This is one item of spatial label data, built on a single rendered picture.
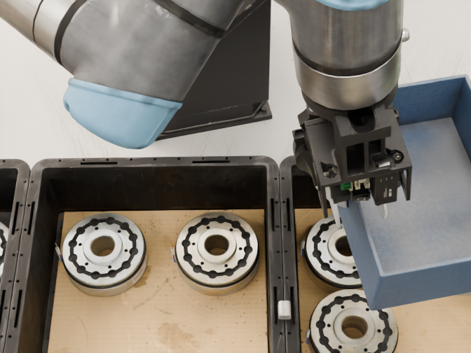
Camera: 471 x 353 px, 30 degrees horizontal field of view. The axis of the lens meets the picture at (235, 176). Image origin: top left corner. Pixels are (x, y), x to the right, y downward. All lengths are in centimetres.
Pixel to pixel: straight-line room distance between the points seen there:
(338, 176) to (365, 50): 13
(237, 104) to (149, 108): 74
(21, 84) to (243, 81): 38
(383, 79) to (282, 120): 79
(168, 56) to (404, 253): 35
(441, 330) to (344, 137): 51
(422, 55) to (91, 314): 72
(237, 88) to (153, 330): 42
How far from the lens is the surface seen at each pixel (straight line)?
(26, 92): 147
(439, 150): 93
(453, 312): 110
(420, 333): 108
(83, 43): 62
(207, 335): 107
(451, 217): 88
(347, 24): 55
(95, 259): 108
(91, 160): 108
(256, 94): 134
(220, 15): 61
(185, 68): 61
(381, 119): 62
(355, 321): 106
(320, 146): 68
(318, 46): 57
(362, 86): 60
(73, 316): 110
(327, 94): 61
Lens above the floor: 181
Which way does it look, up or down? 57 degrees down
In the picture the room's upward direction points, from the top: 2 degrees counter-clockwise
